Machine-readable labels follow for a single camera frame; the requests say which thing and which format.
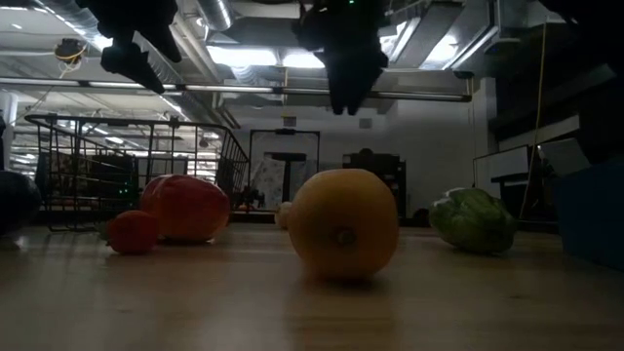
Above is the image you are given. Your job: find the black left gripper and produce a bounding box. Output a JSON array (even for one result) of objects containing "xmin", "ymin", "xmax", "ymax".
[{"xmin": 75, "ymin": 0, "xmax": 182, "ymax": 95}]

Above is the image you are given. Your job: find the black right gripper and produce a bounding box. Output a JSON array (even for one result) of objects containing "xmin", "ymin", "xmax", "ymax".
[{"xmin": 291, "ymin": 0, "xmax": 390, "ymax": 117}]

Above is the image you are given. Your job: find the orange fruit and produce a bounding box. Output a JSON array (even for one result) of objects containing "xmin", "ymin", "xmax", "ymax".
[{"xmin": 286, "ymin": 168, "xmax": 401, "ymax": 280}]

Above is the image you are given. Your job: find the white garlic bulb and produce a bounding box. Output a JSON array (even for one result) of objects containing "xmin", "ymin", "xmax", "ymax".
[{"xmin": 274, "ymin": 201, "xmax": 293, "ymax": 230}]

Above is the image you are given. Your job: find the large red tomato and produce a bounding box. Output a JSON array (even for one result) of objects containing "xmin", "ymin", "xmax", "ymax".
[{"xmin": 139, "ymin": 174, "xmax": 232, "ymax": 244}]

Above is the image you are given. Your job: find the small red tomato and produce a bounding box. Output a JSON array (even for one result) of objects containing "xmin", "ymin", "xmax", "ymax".
[{"xmin": 105, "ymin": 209, "xmax": 160, "ymax": 255}]

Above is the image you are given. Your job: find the black T-shaped stand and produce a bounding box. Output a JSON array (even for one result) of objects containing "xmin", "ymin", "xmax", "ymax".
[{"xmin": 264, "ymin": 151, "xmax": 308, "ymax": 204}]

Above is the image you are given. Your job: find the ceiling light panel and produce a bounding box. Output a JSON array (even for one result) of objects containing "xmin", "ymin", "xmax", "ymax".
[{"xmin": 207, "ymin": 45, "xmax": 332, "ymax": 69}]

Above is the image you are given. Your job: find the black shelf cabinet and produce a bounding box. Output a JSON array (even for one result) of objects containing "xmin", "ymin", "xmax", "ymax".
[{"xmin": 342, "ymin": 147, "xmax": 409, "ymax": 221}]

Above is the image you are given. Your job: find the white board panel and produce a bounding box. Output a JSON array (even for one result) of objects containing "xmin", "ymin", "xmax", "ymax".
[{"xmin": 472, "ymin": 144, "xmax": 532, "ymax": 201}]

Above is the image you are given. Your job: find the green bell pepper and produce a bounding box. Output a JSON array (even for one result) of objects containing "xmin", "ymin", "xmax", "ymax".
[{"xmin": 428, "ymin": 186, "xmax": 518, "ymax": 255}]

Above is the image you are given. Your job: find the white slanted panel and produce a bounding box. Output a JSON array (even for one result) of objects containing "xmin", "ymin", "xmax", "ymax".
[{"xmin": 535, "ymin": 137, "xmax": 594, "ymax": 176}]

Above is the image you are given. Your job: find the blue plastic bin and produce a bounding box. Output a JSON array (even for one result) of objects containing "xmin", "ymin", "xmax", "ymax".
[{"xmin": 553, "ymin": 160, "xmax": 624, "ymax": 272}]

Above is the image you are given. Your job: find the tall black frame stand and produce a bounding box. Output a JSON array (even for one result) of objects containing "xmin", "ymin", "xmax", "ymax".
[{"xmin": 249, "ymin": 128, "xmax": 322, "ymax": 211}]

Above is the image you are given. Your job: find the round silver air duct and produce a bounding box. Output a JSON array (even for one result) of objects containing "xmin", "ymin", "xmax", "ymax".
[{"xmin": 194, "ymin": 0, "xmax": 236, "ymax": 31}]

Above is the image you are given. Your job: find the hanging yellow cord reel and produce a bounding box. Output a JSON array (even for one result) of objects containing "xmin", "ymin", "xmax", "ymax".
[{"xmin": 53, "ymin": 37, "xmax": 90, "ymax": 67}]

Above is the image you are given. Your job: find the horizontal metal rail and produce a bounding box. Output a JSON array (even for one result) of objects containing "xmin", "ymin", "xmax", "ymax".
[{"xmin": 0, "ymin": 76, "xmax": 473, "ymax": 102}]

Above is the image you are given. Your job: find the large ribbed air duct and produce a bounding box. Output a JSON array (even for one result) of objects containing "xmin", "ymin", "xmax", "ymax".
[{"xmin": 38, "ymin": 0, "xmax": 184, "ymax": 84}]

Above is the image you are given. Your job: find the wire mesh basket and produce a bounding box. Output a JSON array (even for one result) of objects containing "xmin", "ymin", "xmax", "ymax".
[{"xmin": 23, "ymin": 114, "xmax": 251, "ymax": 233}]

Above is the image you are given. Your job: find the yellow cable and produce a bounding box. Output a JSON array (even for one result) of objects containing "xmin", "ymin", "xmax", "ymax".
[{"xmin": 518, "ymin": 21, "xmax": 550, "ymax": 220}]

